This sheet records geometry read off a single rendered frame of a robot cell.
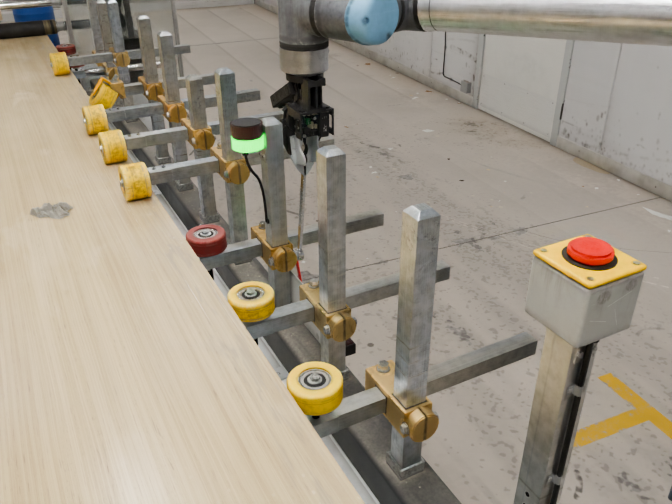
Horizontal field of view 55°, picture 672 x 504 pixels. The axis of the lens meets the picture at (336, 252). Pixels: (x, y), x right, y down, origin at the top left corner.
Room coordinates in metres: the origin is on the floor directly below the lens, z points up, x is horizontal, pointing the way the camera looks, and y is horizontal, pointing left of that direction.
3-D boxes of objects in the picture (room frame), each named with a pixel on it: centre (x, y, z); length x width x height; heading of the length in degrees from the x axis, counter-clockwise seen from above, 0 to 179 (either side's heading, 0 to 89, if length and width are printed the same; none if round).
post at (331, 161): (0.96, 0.01, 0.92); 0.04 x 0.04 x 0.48; 27
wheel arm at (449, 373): (0.80, -0.14, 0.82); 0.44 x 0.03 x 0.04; 117
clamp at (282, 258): (1.20, 0.13, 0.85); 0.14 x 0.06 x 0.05; 27
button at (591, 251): (0.51, -0.23, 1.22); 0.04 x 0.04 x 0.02
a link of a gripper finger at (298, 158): (1.21, 0.07, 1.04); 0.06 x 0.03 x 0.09; 28
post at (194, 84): (1.62, 0.35, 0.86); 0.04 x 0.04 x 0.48; 27
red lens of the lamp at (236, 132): (1.16, 0.16, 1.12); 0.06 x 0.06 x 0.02
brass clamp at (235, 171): (1.42, 0.25, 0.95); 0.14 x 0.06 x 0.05; 27
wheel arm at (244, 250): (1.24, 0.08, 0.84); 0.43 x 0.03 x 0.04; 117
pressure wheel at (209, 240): (1.15, 0.26, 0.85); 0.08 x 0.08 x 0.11
